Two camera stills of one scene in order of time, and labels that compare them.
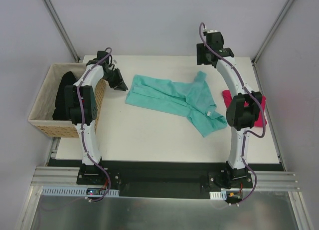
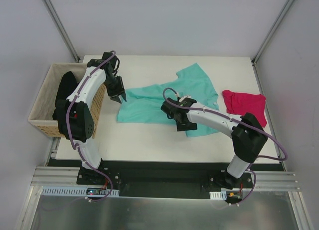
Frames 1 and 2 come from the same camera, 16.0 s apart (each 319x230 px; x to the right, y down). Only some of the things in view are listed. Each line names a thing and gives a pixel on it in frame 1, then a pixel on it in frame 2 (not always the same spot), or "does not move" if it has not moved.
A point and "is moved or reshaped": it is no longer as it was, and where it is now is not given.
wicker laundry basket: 41,116 does not move
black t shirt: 61,112 does not move
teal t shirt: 192,100 is moved or reshaped
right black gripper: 201,54 -> 186,125
